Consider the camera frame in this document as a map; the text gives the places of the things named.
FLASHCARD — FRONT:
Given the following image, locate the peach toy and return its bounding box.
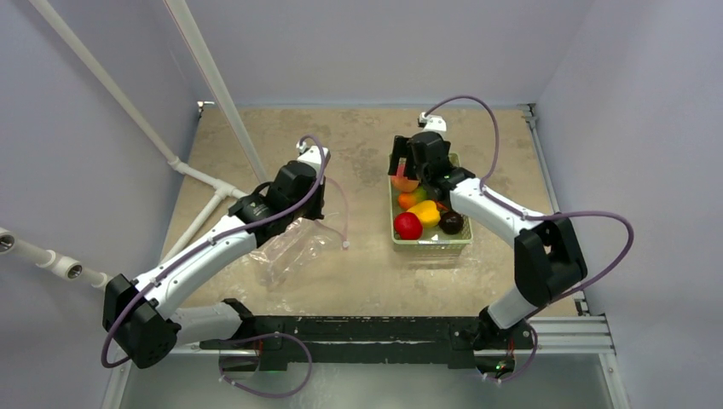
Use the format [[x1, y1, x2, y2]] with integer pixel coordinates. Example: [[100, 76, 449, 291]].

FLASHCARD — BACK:
[[390, 162, 419, 193]]

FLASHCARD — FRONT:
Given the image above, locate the red tomato toy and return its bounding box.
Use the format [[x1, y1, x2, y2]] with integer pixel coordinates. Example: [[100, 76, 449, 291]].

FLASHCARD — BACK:
[[392, 212, 424, 240]]

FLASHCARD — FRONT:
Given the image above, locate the clear pink zip bag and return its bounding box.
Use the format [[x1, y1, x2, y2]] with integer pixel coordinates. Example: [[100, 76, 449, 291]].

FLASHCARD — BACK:
[[250, 177, 350, 289]]

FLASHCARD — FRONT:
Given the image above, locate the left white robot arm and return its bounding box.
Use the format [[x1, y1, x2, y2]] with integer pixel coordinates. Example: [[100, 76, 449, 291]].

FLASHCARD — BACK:
[[101, 158, 327, 369]]

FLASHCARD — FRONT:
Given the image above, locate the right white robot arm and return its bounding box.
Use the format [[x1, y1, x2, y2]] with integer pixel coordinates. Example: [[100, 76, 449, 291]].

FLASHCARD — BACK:
[[389, 131, 587, 347]]

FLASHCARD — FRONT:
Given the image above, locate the orange green mango toy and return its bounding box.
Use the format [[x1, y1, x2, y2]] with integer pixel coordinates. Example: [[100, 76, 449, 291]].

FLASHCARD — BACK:
[[397, 187, 427, 211]]

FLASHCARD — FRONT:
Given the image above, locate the yellow bell pepper toy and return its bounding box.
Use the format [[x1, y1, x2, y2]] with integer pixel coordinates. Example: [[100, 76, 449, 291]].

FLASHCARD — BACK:
[[408, 200, 441, 228]]

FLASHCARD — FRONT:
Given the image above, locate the dark mangosteen toy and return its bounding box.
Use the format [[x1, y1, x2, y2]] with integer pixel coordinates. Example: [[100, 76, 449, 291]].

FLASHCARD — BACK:
[[437, 211, 465, 235]]

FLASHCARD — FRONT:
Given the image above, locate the light green plastic basket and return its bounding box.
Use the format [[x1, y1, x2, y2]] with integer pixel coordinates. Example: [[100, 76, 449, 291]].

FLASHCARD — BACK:
[[387, 180, 473, 257]]

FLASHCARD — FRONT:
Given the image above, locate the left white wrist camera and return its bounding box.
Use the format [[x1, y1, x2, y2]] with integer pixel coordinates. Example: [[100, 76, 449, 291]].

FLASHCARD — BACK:
[[297, 141, 331, 173]]

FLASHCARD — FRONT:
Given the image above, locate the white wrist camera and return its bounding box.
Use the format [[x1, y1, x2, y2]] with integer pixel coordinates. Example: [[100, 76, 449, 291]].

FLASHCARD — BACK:
[[297, 141, 331, 173], [418, 112, 448, 136]]

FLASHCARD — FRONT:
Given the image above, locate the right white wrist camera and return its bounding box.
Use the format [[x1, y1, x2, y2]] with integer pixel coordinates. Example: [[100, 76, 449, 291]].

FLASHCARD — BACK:
[[418, 112, 448, 136]]

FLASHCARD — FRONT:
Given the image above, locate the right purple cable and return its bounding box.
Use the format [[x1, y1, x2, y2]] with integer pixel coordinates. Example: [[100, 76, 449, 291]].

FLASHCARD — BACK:
[[423, 95, 636, 306]]

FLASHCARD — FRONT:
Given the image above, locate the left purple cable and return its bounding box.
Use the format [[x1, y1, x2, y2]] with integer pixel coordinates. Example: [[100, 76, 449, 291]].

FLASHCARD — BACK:
[[100, 134, 330, 371]]

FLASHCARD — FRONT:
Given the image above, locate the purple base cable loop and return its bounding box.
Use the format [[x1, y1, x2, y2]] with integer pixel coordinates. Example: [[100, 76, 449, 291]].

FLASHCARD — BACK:
[[217, 334, 314, 400]]

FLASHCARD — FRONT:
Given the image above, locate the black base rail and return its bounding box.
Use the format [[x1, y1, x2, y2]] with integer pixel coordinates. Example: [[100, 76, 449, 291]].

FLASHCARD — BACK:
[[200, 315, 534, 372]]

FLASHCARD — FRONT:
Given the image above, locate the aluminium frame rail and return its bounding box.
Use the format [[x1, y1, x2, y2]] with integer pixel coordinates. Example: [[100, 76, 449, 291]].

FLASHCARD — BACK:
[[519, 102, 631, 409]]

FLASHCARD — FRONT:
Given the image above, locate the white PVC pipe frame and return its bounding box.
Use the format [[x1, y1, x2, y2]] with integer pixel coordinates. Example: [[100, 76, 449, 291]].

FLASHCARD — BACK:
[[0, 0, 270, 296]]

